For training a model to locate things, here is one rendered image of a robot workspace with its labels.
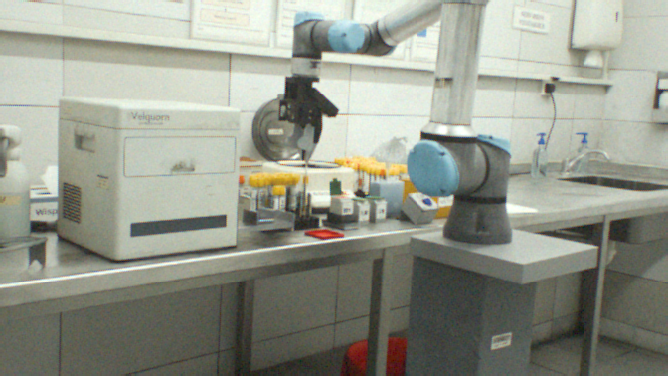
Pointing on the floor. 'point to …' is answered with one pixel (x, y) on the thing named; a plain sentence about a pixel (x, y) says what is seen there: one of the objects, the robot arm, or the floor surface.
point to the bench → (39, 282)
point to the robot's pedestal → (467, 322)
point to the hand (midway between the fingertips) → (306, 156)
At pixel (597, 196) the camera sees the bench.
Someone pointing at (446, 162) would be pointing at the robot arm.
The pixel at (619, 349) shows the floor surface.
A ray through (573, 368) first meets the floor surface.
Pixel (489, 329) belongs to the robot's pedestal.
